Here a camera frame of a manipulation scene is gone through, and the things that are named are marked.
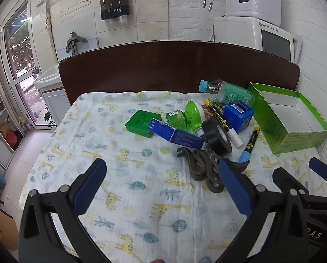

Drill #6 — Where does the black electrical tape roll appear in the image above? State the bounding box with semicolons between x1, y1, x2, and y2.
203;117;232;156

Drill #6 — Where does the blue plastic square box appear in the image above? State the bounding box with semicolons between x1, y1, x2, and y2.
222;100;254;134

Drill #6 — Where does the dark rubber snake toy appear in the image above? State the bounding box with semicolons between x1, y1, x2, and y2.
176;147;250;194

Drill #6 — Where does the red playing card box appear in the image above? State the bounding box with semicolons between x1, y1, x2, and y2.
202;101;224;119

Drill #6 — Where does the blue medicine carton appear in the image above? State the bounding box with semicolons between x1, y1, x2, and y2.
148;118;212;152

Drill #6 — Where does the small green box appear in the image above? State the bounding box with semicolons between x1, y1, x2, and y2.
125;110;162;138

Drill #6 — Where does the cardboard box on floor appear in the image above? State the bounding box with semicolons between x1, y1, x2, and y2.
0;211;18;251

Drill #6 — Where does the marker with blue cap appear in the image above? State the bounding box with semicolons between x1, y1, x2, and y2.
238;126;260;163

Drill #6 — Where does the green open cardboard box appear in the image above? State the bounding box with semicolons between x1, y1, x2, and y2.
249;83;327;154

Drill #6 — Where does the marker with white cap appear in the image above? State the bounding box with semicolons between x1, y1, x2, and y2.
204;98;243;148

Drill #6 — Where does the clear bottle green label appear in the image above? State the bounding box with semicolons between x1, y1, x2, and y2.
199;80;255;107

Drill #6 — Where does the giraffe print white cloth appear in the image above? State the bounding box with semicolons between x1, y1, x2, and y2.
20;91;327;262

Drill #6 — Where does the white shelf unit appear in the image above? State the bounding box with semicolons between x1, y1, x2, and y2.
0;91;24;173

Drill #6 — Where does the white appliance with screen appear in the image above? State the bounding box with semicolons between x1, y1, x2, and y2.
213;16;302;64

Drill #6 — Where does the white sink cabinet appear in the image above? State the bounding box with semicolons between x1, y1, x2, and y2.
34;64;71;126

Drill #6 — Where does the dark brown headboard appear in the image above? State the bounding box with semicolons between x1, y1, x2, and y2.
58;40;300;103

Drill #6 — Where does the grey faucet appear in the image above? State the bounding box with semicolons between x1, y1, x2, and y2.
66;32;87;55

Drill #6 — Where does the glass door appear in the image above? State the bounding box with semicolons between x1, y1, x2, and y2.
0;0;49;130

